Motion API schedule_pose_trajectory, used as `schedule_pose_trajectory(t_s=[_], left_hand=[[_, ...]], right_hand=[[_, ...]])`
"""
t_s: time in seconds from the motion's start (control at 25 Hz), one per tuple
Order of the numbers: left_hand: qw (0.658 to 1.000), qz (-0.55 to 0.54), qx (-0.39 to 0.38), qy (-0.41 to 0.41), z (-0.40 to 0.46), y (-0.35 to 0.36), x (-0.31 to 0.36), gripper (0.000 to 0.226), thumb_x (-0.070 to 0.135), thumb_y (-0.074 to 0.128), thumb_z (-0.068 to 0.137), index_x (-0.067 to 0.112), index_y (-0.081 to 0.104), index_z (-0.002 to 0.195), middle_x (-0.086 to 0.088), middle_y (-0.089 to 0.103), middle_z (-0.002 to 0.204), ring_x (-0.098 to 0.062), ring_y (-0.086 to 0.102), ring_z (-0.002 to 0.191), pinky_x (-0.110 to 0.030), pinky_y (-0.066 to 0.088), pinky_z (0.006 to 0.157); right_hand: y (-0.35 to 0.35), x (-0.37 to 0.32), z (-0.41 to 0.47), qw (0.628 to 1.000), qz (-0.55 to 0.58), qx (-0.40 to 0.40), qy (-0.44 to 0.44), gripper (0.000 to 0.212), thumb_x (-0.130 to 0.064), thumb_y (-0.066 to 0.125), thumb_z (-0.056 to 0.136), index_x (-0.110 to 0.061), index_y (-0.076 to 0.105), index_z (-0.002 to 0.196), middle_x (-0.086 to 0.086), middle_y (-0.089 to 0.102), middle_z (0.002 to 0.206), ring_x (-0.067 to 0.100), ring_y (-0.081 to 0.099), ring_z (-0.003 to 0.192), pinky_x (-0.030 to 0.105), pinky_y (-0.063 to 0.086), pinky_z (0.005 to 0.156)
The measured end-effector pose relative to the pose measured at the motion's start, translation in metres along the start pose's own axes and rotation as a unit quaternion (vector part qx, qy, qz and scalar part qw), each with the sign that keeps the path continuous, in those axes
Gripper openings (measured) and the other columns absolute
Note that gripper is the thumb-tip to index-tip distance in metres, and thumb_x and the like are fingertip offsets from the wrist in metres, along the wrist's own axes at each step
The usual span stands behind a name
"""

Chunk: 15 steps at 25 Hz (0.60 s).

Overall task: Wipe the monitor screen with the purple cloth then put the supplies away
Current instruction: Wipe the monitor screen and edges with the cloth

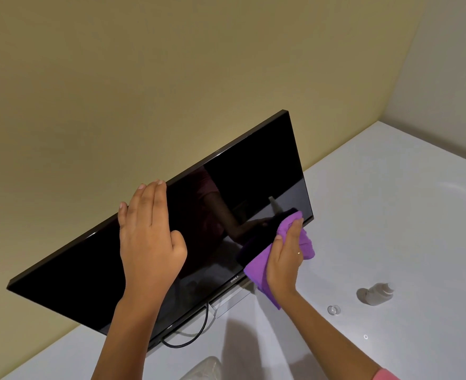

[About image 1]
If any small white spray bottle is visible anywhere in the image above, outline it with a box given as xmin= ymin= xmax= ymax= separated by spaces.
xmin=365 ymin=282 xmax=395 ymax=307

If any pink shirt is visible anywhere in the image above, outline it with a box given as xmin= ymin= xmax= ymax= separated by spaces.
xmin=371 ymin=367 xmax=402 ymax=380

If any person's right hand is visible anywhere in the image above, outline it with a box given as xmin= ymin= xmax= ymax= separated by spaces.
xmin=265 ymin=217 xmax=305 ymax=299

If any black Dell monitor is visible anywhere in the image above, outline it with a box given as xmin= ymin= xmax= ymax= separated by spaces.
xmin=6 ymin=109 xmax=315 ymax=351

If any clear plastic container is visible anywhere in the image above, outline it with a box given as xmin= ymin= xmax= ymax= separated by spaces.
xmin=179 ymin=356 xmax=228 ymax=380

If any person's left hand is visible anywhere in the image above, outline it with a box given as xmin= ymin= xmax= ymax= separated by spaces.
xmin=118 ymin=179 xmax=188 ymax=309

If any person's left forearm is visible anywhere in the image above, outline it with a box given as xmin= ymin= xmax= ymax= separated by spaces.
xmin=92 ymin=296 xmax=166 ymax=380

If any person's right forearm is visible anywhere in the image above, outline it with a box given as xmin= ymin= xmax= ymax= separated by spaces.
xmin=284 ymin=290 xmax=382 ymax=380

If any black cable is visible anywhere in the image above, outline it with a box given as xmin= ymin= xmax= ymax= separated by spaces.
xmin=161 ymin=302 xmax=210 ymax=349

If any purple microfiber cloth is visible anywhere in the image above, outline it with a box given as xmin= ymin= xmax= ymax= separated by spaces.
xmin=243 ymin=211 xmax=316 ymax=310

